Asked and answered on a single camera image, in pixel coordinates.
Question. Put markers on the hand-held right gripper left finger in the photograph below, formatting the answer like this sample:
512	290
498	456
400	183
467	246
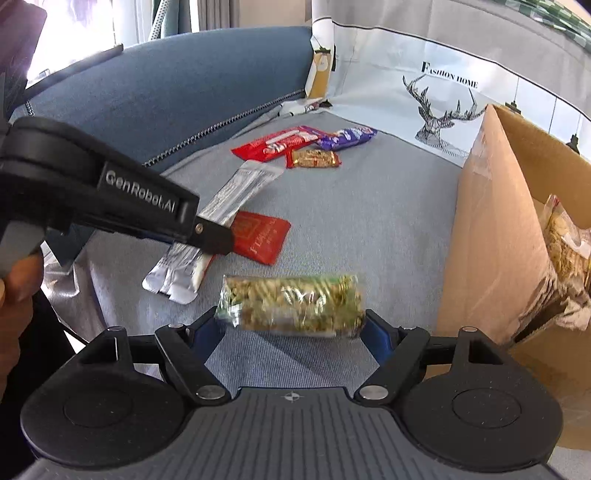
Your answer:
207	331

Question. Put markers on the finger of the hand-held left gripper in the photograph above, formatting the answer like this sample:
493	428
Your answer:
214	237

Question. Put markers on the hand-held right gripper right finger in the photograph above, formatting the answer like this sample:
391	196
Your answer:
373	333

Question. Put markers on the silver sachet strip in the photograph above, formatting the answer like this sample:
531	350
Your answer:
249	184

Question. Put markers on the green biscuit packet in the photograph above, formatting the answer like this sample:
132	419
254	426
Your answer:
286	304

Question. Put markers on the red peanut candy packet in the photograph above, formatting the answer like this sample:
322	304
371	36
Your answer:
314	158

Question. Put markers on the brown cardboard box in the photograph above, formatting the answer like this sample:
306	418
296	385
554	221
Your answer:
485	230

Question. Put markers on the purple snack packet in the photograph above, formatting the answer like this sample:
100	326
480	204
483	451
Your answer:
346	137

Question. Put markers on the clear bag of crackers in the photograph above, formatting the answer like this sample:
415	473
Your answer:
563	249

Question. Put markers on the person's left hand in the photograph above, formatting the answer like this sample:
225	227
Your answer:
21	286

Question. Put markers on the flat red packet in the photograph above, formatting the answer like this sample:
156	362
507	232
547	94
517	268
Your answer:
263	235

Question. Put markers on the long red snack packet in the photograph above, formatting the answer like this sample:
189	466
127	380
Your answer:
258	150

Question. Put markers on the printed grey sofa cover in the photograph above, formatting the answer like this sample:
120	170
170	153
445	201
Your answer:
369	207

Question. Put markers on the person's dark clothing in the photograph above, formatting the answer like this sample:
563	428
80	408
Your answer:
27	392

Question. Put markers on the green checked cloth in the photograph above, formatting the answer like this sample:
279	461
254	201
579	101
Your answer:
563	18

